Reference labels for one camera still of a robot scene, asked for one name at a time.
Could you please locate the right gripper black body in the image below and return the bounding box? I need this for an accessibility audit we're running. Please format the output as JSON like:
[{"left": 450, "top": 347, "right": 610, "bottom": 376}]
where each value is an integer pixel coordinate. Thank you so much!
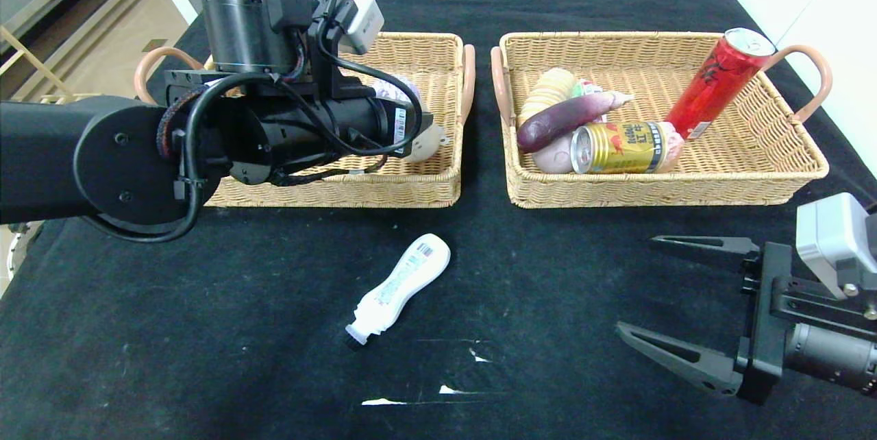
[{"left": 735, "top": 241, "right": 877, "bottom": 405}]

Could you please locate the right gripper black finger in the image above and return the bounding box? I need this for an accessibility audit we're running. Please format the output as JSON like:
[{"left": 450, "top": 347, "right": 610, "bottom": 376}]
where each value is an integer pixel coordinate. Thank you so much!
[
  {"left": 615, "top": 320, "right": 744, "bottom": 396},
  {"left": 650, "top": 234, "right": 761, "bottom": 256}
]

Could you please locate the gold beverage can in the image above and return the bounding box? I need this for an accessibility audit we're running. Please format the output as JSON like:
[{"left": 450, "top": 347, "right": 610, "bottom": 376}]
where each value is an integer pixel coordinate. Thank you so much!
[{"left": 570, "top": 121, "right": 669, "bottom": 175}]

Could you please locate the red soda can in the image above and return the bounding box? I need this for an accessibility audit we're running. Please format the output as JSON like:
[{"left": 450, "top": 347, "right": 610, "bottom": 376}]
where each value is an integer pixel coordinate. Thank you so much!
[{"left": 666, "top": 27, "right": 776, "bottom": 140}]

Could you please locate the pale pink potato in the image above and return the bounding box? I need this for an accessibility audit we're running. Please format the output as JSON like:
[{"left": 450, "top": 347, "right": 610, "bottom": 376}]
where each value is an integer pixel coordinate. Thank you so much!
[{"left": 533, "top": 132, "right": 576, "bottom": 175}]

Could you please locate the purple eggplant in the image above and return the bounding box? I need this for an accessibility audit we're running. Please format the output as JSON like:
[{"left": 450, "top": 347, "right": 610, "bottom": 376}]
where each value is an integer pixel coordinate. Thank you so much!
[{"left": 516, "top": 91, "right": 634, "bottom": 154}]

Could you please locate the white brush bottle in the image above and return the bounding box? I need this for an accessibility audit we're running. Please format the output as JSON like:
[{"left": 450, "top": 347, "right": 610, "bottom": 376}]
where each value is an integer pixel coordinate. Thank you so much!
[{"left": 345, "top": 234, "right": 452, "bottom": 350}]

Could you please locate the purple garbage bag roll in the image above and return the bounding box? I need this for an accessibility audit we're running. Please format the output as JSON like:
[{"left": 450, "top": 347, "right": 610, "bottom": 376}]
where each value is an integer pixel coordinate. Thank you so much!
[{"left": 370, "top": 77, "right": 445, "bottom": 164}]

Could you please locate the rectangular wicker basket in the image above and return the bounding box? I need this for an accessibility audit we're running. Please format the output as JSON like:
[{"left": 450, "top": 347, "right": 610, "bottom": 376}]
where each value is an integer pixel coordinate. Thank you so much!
[
  {"left": 135, "top": 32, "right": 477, "bottom": 209},
  {"left": 491, "top": 32, "right": 833, "bottom": 209}
]

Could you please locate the round brown bun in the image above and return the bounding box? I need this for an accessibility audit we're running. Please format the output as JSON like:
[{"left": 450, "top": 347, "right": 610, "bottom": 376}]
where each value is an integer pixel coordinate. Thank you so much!
[{"left": 659, "top": 123, "right": 684, "bottom": 170}]

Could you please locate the striped bread roll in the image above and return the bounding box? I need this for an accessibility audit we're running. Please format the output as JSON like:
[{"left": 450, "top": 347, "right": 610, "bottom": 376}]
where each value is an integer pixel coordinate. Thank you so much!
[{"left": 517, "top": 69, "right": 580, "bottom": 132}]

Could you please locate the light wooden rack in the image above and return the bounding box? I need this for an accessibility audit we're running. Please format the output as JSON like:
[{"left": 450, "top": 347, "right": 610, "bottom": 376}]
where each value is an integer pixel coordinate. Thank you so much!
[{"left": 0, "top": 25, "right": 103, "bottom": 106}]

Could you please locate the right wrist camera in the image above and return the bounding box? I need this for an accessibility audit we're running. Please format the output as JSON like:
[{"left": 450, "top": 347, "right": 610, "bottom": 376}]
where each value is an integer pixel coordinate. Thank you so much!
[{"left": 795, "top": 193, "right": 877, "bottom": 300}]

